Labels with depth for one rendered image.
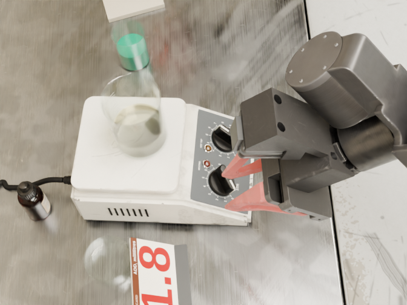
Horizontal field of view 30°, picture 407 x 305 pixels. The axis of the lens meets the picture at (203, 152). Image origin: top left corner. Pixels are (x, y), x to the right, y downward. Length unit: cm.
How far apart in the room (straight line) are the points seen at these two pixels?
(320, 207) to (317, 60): 16
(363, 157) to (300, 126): 7
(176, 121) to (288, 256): 20
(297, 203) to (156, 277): 23
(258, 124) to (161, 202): 25
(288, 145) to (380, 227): 30
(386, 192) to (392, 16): 26
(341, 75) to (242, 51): 43
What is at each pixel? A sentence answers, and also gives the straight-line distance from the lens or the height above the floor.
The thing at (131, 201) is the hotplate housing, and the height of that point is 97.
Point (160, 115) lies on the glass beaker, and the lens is 79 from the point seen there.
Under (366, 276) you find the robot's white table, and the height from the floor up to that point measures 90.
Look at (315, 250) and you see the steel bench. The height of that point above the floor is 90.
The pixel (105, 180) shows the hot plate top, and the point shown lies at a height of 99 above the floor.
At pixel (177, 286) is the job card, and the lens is 87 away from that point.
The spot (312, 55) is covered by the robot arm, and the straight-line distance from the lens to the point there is 63.
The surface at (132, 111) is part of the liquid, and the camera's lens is 84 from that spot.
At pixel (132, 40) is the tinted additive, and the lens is 100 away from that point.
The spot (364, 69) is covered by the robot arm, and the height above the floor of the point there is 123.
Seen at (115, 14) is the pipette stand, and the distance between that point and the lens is 106.
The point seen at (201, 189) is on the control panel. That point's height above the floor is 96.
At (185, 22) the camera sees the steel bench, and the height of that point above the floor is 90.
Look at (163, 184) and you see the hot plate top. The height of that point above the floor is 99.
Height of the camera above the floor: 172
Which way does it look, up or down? 61 degrees down
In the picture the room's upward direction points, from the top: 9 degrees counter-clockwise
